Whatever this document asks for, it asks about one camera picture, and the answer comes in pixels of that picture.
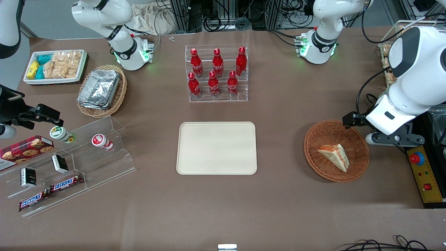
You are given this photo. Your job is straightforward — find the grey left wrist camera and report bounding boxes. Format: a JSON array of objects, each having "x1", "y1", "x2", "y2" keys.
[{"x1": 366, "y1": 132, "x2": 425, "y2": 146}]

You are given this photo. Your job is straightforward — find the light oval wicker basket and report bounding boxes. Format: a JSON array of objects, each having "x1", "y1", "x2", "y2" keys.
[{"x1": 76, "y1": 64, "x2": 128, "y2": 119}]

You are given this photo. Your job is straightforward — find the red cola bottle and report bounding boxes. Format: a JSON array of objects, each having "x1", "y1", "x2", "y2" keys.
[
  {"x1": 227, "y1": 71, "x2": 239, "y2": 97},
  {"x1": 208, "y1": 71, "x2": 221, "y2": 97},
  {"x1": 188, "y1": 72, "x2": 201, "y2": 98},
  {"x1": 212, "y1": 48, "x2": 224, "y2": 78},
  {"x1": 190, "y1": 48, "x2": 204, "y2": 78},
  {"x1": 235, "y1": 46, "x2": 248, "y2": 77}
]

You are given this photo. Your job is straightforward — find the red lid yogurt cup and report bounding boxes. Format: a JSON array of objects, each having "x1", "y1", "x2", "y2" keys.
[{"x1": 91, "y1": 134, "x2": 114, "y2": 151}]

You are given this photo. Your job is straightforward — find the aluminium frame post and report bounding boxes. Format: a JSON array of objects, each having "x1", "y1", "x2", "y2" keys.
[{"x1": 170, "y1": 0, "x2": 205, "y2": 34}]

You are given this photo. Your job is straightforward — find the clear acrylic stepped shelf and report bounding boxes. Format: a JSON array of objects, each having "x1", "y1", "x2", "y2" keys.
[
  {"x1": 52, "y1": 116, "x2": 137, "y2": 191},
  {"x1": 0, "y1": 139, "x2": 88, "y2": 219}
]

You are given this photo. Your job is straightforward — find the beige cloth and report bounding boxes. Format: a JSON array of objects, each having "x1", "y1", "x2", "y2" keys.
[{"x1": 132, "y1": 3, "x2": 175, "y2": 36}]

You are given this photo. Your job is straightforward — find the green lid yogurt cup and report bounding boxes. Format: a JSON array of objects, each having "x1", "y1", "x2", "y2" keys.
[{"x1": 49, "y1": 126, "x2": 76, "y2": 144}]

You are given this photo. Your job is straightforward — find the clear acrylic snack box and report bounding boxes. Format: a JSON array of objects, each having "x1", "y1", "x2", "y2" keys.
[{"x1": 378, "y1": 20, "x2": 446, "y2": 88}]

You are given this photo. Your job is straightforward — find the black cable bundle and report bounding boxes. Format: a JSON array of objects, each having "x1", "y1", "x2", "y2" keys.
[{"x1": 203, "y1": 12, "x2": 252, "y2": 31}]

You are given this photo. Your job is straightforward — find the red tartan cookie box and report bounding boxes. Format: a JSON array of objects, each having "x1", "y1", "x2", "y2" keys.
[{"x1": 0, "y1": 135, "x2": 55, "y2": 172}]

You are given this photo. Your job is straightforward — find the black floor cables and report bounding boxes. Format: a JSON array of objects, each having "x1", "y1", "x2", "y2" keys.
[{"x1": 343, "y1": 235, "x2": 446, "y2": 251}]

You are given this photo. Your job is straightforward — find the yellow emergency stop box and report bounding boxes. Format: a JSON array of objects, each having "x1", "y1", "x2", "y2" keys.
[{"x1": 406, "y1": 145, "x2": 445, "y2": 209}]

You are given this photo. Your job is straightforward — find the yellow snack pack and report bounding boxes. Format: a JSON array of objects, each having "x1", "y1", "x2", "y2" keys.
[{"x1": 27, "y1": 61, "x2": 40, "y2": 80}]

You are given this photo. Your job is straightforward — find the clear rice cracker bag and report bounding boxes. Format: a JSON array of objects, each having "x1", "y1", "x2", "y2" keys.
[{"x1": 43, "y1": 51, "x2": 83, "y2": 79}]

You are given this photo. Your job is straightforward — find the white rectangular snack bin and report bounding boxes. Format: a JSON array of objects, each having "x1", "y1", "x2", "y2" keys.
[{"x1": 23, "y1": 50, "x2": 88, "y2": 85}]

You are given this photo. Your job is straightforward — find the brown round wicker basket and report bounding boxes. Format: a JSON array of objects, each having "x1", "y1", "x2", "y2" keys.
[{"x1": 303, "y1": 120, "x2": 370, "y2": 183}]

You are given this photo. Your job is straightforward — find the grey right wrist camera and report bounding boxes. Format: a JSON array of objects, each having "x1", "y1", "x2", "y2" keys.
[{"x1": 0, "y1": 124, "x2": 17, "y2": 139}]

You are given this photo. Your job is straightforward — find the stacked aluminium foil containers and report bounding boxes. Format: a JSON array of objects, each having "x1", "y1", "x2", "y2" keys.
[{"x1": 77, "y1": 69, "x2": 121, "y2": 111}]

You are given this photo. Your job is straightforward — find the bagged snacks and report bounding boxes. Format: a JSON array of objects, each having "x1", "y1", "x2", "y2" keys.
[{"x1": 381, "y1": 42, "x2": 398, "y2": 86}]

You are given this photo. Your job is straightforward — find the cream plastic tray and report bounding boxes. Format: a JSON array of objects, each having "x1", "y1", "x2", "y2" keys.
[{"x1": 176, "y1": 121, "x2": 258, "y2": 175}]

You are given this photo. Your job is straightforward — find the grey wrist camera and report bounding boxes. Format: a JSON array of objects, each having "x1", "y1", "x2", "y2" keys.
[
  {"x1": 0, "y1": 124, "x2": 17, "y2": 139},
  {"x1": 366, "y1": 132, "x2": 425, "y2": 146}
]

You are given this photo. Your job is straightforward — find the triangular sandwich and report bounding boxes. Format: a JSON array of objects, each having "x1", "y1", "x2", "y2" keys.
[{"x1": 317, "y1": 143, "x2": 349, "y2": 173}]

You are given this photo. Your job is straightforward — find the small black white box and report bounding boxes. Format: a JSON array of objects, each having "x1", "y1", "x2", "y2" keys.
[
  {"x1": 20, "y1": 168, "x2": 38, "y2": 188},
  {"x1": 51, "y1": 154, "x2": 69, "y2": 174}
]

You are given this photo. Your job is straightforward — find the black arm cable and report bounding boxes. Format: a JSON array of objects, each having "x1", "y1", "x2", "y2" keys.
[
  {"x1": 124, "y1": 24, "x2": 163, "y2": 53},
  {"x1": 355, "y1": 66, "x2": 395, "y2": 121}
]

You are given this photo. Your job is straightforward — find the Snickers chocolate bar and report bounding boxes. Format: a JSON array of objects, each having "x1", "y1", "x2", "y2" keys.
[
  {"x1": 49, "y1": 174, "x2": 84, "y2": 194},
  {"x1": 18, "y1": 190, "x2": 51, "y2": 213}
]

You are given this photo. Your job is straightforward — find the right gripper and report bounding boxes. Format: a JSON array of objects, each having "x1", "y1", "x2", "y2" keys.
[{"x1": 0, "y1": 85, "x2": 64, "y2": 128}]

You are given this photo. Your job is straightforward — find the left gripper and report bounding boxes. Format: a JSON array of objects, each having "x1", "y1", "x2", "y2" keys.
[{"x1": 343, "y1": 93, "x2": 419, "y2": 136}]

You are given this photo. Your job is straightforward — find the clear acrylic bottle rack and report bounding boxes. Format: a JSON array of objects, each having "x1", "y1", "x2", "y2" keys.
[{"x1": 184, "y1": 44, "x2": 249, "y2": 103}]

